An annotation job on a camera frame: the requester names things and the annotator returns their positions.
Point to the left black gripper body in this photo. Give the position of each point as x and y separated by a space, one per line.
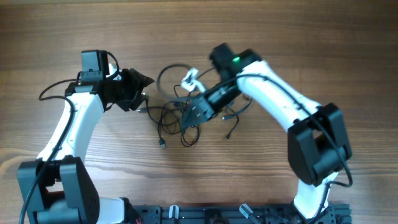
125 91

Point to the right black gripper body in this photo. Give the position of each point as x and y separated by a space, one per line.
215 98

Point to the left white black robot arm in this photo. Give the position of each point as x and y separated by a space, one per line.
56 186

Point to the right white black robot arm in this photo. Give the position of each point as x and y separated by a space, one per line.
317 140

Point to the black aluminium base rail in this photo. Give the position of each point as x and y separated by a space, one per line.
268 214

